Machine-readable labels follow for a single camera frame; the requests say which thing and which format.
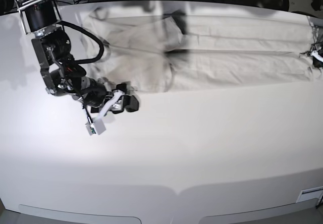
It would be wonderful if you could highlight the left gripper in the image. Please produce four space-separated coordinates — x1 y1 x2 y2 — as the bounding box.
299 43 323 69

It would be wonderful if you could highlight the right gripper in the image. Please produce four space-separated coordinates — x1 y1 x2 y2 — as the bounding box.
91 82 140 119

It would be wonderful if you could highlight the light grey T-shirt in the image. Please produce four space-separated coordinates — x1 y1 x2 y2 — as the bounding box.
82 8 322 93

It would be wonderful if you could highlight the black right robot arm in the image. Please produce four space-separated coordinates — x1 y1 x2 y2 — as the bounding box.
14 0 139 122

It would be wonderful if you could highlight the white label sticker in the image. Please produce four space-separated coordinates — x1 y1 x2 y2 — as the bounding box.
296 186 323 202

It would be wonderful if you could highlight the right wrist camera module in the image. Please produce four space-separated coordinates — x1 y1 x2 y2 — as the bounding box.
85 119 106 136

